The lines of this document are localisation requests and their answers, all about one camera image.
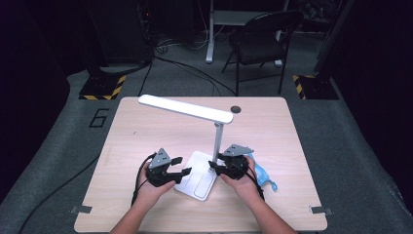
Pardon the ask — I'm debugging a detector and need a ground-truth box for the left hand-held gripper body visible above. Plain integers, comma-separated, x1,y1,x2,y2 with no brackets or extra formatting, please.
145,147,183,188

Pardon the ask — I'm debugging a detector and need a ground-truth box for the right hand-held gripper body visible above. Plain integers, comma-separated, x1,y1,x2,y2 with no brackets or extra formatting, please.
221,143,255,180

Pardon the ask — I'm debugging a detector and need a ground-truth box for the light blue cloth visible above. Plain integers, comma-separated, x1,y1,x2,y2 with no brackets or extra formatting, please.
247,152,279,193

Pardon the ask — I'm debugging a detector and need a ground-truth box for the white desk lamp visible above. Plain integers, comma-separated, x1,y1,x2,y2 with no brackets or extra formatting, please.
137,94,234,203

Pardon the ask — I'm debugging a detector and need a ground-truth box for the person's right hand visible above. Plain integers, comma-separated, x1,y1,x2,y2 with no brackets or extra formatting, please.
220,155,261,203

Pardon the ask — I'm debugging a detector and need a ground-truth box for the person's left hand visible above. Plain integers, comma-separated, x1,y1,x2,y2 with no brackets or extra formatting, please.
134,162,176,206

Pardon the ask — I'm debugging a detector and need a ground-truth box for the black stand with striped base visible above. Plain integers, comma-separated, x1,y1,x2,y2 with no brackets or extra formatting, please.
291,0,356,100
78,58,127,101

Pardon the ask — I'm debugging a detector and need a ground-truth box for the grey tape piece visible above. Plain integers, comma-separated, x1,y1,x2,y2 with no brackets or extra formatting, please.
309,205,334,216
69,204,93,215

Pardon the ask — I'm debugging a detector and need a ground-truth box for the black folding chair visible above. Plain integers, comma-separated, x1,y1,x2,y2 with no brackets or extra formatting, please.
221,9,305,97

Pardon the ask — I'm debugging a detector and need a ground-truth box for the dark cabinet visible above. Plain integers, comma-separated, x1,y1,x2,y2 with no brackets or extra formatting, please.
86,0,154,66

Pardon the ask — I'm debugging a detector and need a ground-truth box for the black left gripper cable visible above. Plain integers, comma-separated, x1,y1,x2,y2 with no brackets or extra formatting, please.
131,152,157,208

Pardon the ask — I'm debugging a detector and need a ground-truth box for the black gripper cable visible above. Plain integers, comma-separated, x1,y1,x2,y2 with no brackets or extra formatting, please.
131,152,157,208
244,164,266,201

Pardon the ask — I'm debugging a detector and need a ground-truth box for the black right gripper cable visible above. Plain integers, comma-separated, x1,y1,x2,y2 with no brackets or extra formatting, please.
244,164,266,201

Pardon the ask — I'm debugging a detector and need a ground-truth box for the black floor cable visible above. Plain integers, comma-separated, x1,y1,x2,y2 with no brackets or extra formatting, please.
18,155,100,234
137,59,154,98
152,55,238,97

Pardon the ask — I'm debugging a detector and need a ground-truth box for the white desk frame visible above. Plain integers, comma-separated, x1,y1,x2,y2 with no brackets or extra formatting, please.
205,0,290,67

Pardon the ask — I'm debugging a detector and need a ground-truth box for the tangle of cables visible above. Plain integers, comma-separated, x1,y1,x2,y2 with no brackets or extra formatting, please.
152,32,208,55

